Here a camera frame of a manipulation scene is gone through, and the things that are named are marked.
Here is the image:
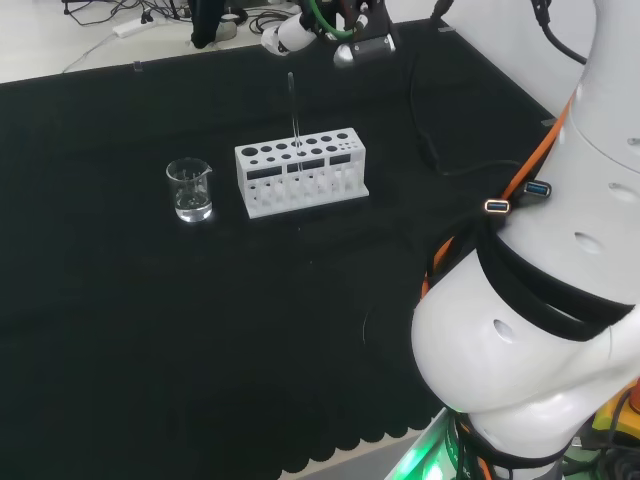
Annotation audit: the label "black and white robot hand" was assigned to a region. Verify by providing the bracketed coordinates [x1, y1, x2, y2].
[259, 0, 401, 69]

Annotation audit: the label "clear glass rod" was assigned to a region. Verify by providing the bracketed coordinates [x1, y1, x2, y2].
[286, 71, 304, 174]

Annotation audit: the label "white test tube rack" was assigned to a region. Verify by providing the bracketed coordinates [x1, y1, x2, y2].
[233, 127, 371, 220]

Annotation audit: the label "person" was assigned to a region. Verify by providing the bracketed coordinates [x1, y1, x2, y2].
[189, 0, 241, 50]

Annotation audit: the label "white power strip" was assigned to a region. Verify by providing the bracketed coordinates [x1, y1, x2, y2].
[112, 18, 154, 37]

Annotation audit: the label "small clear glass beaker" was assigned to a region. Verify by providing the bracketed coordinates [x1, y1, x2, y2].
[165, 157, 215, 224]

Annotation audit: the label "black bench cloth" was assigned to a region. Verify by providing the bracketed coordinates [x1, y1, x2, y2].
[0, 17, 559, 480]

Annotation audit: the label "yellow stop button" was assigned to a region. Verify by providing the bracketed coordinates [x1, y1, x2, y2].
[592, 379, 640, 446]

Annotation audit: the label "black cable on cloth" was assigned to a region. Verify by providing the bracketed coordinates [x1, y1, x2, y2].
[408, 19, 524, 177]

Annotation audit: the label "black floor cables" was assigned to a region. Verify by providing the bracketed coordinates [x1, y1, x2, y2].
[62, 0, 194, 26]

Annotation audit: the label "thin grey floor cable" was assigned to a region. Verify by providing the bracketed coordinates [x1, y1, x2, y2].
[62, 32, 121, 75]

